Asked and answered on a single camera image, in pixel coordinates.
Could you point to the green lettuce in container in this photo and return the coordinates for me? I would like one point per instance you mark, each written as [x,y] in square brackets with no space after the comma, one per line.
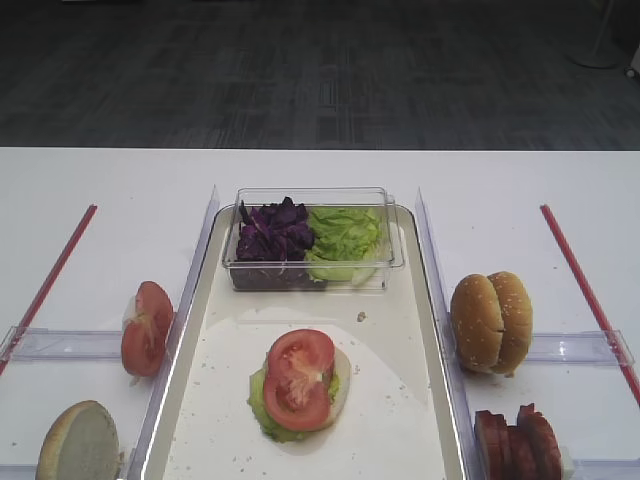
[344,234]

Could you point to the tomato slice on burger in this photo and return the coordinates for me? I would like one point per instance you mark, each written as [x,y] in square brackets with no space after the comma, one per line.
[300,366]

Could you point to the lettuce leaf on burger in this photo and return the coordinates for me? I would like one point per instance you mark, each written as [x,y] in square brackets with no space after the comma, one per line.
[267,424]

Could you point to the upright tomato slice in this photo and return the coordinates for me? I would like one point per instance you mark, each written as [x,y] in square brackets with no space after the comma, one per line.
[143,344]

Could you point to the meat slice left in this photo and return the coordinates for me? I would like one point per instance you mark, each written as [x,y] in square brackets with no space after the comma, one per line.
[493,440]

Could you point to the meat slice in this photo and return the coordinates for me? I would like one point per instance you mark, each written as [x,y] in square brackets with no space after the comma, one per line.
[543,442]
[493,440]
[522,459]

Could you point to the meat slice middle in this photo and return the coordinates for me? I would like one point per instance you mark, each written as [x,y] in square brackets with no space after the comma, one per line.
[522,459]

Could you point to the meat slice right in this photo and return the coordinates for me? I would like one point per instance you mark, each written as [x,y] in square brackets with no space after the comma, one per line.
[543,442]

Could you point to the clear plastic container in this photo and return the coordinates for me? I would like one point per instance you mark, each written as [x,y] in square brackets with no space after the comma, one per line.
[392,255]

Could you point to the purple cabbage pieces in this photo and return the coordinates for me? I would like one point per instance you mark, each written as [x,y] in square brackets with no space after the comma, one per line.
[277,232]

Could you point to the bottom bun on tray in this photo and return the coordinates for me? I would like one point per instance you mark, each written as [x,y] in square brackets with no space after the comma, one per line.
[342,378]

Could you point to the sesame bun left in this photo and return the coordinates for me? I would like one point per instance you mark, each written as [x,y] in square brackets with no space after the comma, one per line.
[477,322]

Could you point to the sesame bun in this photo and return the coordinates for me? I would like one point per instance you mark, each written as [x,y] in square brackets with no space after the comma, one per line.
[517,315]
[477,322]

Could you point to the silver metal tray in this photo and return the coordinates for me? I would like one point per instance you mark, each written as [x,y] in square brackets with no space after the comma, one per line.
[395,423]

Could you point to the sesame bun right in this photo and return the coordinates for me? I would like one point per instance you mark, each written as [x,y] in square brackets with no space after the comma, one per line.
[517,315]

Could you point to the right far clear pusher track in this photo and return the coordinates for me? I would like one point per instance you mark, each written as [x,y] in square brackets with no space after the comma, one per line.
[596,348]

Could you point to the clear pusher track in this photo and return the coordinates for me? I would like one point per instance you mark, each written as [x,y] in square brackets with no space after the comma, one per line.
[42,344]
[596,348]
[17,472]

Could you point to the upright cut bun half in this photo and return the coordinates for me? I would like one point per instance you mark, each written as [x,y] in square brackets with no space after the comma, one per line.
[82,443]

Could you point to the left far clear pusher track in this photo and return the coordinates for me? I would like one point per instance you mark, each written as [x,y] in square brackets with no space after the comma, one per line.
[42,344]

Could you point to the white right pusher block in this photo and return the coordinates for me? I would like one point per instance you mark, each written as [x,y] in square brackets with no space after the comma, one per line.
[567,463]

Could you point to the left near clear pusher track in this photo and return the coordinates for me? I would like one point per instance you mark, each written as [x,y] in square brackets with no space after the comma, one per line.
[17,472]

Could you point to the left clear long rail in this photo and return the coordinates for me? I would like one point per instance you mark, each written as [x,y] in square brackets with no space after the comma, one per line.
[139,460]

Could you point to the clear long rail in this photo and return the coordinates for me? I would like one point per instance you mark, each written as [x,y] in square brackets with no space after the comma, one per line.
[468,459]
[139,460]

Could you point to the right red rail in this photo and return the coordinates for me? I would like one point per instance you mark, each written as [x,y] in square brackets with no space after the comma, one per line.
[590,290]

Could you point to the red rail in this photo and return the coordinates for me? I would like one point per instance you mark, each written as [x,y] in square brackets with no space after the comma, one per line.
[50,280]
[590,290]

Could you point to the right clear long rail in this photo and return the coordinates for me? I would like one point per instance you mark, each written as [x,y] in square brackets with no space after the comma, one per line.
[468,459]

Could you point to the left red rail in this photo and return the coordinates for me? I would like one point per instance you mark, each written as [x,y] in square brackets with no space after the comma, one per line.
[50,280]

